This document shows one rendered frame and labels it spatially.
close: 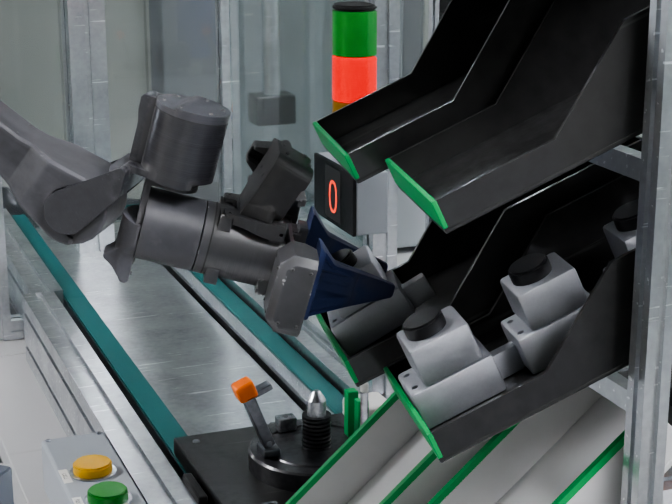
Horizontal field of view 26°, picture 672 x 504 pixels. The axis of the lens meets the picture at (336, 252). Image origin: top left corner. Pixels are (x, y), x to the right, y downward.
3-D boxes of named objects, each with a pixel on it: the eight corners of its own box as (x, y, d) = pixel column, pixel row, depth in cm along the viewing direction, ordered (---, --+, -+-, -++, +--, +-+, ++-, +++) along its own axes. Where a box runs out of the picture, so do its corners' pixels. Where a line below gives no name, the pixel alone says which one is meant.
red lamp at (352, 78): (342, 104, 159) (342, 59, 157) (325, 97, 163) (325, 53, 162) (384, 101, 160) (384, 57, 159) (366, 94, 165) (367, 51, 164)
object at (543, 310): (533, 376, 102) (495, 292, 100) (514, 355, 107) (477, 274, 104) (638, 321, 103) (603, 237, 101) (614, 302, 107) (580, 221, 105)
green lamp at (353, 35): (342, 58, 157) (342, 13, 156) (325, 52, 162) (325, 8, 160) (384, 56, 159) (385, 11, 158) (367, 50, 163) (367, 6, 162)
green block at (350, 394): (348, 437, 152) (348, 392, 150) (343, 433, 153) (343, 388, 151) (358, 435, 152) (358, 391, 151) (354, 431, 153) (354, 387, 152)
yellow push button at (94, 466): (78, 490, 148) (77, 472, 148) (70, 474, 152) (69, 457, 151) (116, 484, 150) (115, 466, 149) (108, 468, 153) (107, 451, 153)
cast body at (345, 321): (349, 358, 116) (302, 289, 114) (344, 337, 120) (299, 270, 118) (439, 303, 115) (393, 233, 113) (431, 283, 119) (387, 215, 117)
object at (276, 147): (221, 231, 111) (239, 150, 108) (220, 198, 117) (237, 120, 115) (298, 246, 112) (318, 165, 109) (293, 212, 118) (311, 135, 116)
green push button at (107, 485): (92, 519, 142) (91, 500, 141) (84, 502, 145) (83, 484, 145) (133, 512, 143) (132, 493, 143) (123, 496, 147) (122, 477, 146)
